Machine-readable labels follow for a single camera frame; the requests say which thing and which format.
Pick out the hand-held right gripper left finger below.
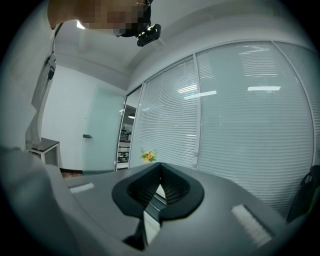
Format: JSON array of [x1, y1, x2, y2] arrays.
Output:
[[4, 148, 162, 256]]

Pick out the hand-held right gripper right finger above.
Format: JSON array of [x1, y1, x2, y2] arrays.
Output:
[[147, 162, 310, 256]]

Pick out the frosted glass door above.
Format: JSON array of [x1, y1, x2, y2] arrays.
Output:
[[82, 87, 126, 173]]

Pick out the yellow flower bouquet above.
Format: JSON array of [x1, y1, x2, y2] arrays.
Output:
[[139, 147, 158, 164]]

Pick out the window blinds panel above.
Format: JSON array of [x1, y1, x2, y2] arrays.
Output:
[[196, 41, 315, 221], [132, 56, 201, 171]]

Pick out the white side table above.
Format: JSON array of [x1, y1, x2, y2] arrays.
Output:
[[28, 136, 61, 168]]

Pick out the black office chair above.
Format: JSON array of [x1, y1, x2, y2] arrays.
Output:
[[284, 164, 320, 223]]

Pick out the person's head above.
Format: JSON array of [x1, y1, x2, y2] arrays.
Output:
[[47, 0, 153, 38]]

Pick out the grey shoulder strap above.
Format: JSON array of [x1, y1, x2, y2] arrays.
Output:
[[24, 22, 65, 151]]

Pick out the black head camera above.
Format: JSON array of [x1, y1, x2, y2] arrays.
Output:
[[136, 23, 162, 48]]

